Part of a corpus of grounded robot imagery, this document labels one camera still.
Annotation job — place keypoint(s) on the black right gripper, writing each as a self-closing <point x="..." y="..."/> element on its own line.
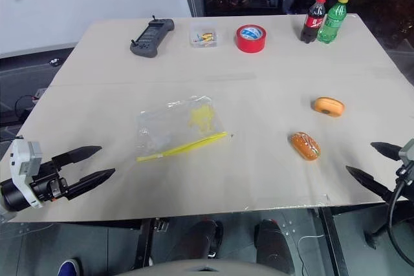
<point x="407" y="174"/>

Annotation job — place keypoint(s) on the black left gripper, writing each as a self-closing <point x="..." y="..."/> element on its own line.
<point x="48" y="185"/>

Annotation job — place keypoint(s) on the blurry orange object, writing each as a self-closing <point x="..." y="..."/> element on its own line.
<point x="305" y="146"/>

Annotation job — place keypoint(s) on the small yellow object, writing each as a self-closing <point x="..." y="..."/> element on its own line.
<point x="328" y="106"/>

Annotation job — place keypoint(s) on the clear yellow-zipper plastic bag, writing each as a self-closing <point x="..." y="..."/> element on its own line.
<point x="176" y="124"/>

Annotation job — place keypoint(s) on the grey floor power strip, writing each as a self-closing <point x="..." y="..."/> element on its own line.
<point x="39" y="92"/>

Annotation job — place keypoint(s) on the black table leg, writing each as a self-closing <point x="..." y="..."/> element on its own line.
<point x="330" y="243"/>
<point x="144" y="243"/>

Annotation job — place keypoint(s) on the blue shoe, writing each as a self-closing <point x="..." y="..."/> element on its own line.
<point x="69" y="268"/>

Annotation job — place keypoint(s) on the small black-white floor object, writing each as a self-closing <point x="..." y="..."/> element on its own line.
<point x="55" y="61"/>

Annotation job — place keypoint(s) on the dark rounded robot foot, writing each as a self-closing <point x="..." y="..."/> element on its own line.
<point x="200" y="240"/>
<point x="273" y="243"/>

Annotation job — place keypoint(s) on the black handheld remote controller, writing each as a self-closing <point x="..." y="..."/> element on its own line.
<point x="150" y="38"/>

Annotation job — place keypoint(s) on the green yellow-capped soda bottle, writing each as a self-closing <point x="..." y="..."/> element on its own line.
<point x="333" y="22"/>

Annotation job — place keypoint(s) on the grey robot torso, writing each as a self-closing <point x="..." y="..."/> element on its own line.
<point x="207" y="268"/>

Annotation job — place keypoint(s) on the red-capped cola bottle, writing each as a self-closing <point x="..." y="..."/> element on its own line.
<point x="312" y="24"/>

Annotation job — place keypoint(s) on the clear plastic parts box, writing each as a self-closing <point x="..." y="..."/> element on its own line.
<point x="203" y="37"/>

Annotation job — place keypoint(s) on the red tape roll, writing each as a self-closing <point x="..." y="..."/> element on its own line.
<point x="250" y="45"/>

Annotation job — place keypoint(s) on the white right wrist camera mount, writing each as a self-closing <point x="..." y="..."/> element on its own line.
<point x="408" y="150"/>

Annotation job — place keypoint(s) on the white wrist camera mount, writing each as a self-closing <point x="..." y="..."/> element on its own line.
<point x="25" y="156"/>
<point x="408" y="150"/>

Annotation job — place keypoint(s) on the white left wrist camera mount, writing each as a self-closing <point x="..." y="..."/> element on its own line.
<point x="25" y="156"/>

